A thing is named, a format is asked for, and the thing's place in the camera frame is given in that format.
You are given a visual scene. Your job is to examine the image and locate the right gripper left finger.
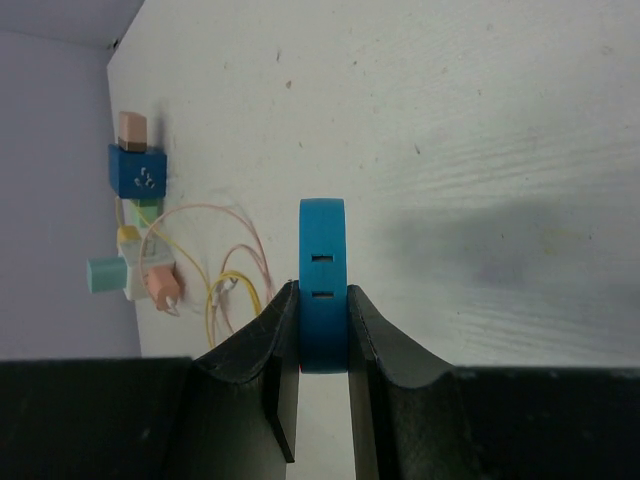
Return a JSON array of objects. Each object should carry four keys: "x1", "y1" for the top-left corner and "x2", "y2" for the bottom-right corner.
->
[{"x1": 164, "y1": 282, "x2": 299, "y2": 479}]

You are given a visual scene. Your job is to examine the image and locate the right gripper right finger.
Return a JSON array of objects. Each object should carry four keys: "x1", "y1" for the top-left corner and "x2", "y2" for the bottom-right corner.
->
[{"x1": 348, "y1": 285, "x2": 480, "y2": 479}]

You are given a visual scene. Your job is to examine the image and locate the yellow charging cable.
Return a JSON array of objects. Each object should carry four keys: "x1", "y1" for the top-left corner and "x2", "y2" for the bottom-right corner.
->
[{"x1": 113, "y1": 197, "x2": 263, "y2": 351}]

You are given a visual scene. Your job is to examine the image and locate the salmon plug with cable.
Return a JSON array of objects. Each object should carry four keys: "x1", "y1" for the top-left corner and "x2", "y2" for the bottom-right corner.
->
[{"x1": 146, "y1": 265, "x2": 181, "y2": 316}]

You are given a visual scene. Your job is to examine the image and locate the pink charging cable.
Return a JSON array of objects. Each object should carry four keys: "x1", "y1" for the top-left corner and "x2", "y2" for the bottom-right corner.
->
[{"x1": 139, "y1": 201, "x2": 277, "y2": 335}]

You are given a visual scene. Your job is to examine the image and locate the white cube socket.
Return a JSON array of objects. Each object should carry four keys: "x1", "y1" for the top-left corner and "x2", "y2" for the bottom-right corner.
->
[{"x1": 118, "y1": 239, "x2": 175, "y2": 301}]

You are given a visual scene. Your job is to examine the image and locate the teal plug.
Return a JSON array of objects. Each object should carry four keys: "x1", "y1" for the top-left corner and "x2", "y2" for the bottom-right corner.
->
[{"x1": 86, "y1": 256, "x2": 127, "y2": 294}]

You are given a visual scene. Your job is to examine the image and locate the light blue plug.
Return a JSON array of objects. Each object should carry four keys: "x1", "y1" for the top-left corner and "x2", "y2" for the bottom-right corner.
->
[{"x1": 299, "y1": 198, "x2": 348, "y2": 374}]

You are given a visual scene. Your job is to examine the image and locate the yellow plug with cable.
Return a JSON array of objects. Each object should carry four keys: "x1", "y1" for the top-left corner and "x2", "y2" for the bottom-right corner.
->
[{"x1": 116, "y1": 225, "x2": 141, "y2": 246}]

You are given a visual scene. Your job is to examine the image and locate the dark blue cube socket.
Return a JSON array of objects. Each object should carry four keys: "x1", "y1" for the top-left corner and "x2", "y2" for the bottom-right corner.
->
[{"x1": 108, "y1": 144, "x2": 167, "y2": 200}]

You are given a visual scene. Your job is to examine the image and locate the pink plug on blue cube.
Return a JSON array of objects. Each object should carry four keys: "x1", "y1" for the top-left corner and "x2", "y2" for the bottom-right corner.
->
[{"x1": 118, "y1": 111, "x2": 147, "y2": 153}]

